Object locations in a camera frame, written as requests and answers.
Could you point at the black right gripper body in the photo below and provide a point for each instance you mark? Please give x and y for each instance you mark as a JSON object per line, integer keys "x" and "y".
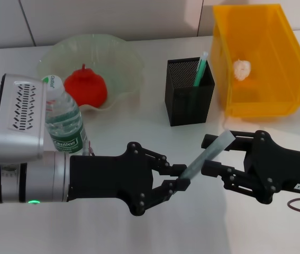
{"x": 282, "y": 164}

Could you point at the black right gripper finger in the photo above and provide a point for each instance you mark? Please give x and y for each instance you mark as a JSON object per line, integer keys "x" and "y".
{"x": 241, "y": 137}
{"x": 218, "y": 169}

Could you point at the red-orange toy orange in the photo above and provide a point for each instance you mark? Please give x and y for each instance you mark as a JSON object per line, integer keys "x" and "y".
{"x": 89, "y": 87}

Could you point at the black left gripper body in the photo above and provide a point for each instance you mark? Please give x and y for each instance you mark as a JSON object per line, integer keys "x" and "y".
{"x": 112, "y": 177}

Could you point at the yellow plastic bin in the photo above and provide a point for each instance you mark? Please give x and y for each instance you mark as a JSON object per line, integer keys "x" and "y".
{"x": 271, "y": 87}

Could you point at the white paper ball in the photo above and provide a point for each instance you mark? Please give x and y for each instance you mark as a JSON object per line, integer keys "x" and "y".
{"x": 241, "y": 70}

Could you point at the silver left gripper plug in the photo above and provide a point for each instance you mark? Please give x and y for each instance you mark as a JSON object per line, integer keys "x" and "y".
{"x": 87, "y": 149}

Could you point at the green glass fruit bowl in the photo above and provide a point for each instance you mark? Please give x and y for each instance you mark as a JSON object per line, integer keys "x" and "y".
{"x": 118, "y": 63}

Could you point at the black mesh pen holder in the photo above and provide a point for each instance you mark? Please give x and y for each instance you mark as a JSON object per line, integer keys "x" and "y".
{"x": 189, "y": 105}

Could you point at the grey marker pen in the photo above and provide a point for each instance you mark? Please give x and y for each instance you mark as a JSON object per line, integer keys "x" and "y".
{"x": 208, "y": 156}

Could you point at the green retractable pen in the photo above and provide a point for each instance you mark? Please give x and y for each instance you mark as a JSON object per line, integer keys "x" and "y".
{"x": 200, "y": 71}

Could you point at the clear green-label water bottle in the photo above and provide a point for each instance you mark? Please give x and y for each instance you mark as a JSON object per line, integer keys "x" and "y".
{"x": 65, "y": 124}

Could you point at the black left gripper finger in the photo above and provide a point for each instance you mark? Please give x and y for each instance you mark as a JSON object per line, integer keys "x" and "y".
{"x": 171, "y": 186}
{"x": 165, "y": 165}

